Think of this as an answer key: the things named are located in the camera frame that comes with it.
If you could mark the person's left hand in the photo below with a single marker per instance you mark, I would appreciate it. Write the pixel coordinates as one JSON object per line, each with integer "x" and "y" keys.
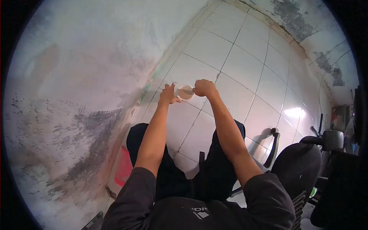
{"x": 167, "y": 95}

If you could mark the person's right hand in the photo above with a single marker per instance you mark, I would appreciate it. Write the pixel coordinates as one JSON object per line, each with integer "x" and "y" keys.
{"x": 205, "y": 87}

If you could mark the person's left index finger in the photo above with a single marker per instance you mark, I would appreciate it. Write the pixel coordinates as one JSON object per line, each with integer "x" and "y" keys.
{"x": 173, "y": 85}

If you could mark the person's left thumb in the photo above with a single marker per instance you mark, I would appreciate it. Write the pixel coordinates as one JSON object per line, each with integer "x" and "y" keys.
{"x": 178, "y": 99}

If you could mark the person's right fingers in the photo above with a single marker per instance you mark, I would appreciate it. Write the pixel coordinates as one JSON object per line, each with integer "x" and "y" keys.
{"x": 198, "y": 88}

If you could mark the small white round cup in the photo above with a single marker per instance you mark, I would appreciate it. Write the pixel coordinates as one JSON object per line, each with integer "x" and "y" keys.
{"x": 184, "y": 92}

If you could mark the thin grey stirring tool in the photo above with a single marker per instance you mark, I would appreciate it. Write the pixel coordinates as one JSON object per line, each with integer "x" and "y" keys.
{"x": 187, "y": 91}

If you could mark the person's legs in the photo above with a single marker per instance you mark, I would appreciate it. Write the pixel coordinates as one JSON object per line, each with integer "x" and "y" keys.
{"x": 218, "y": 172}

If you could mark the red flat object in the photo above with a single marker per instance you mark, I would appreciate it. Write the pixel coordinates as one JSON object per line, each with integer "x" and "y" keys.
{"x": 124, "y": 168}

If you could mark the person's body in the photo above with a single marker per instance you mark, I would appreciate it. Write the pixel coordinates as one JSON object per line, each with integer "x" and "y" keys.
{"x": 184, "y": 212}

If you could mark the black office chair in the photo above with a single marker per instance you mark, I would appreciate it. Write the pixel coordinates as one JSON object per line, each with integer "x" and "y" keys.
{"x": 296, "y": 169}

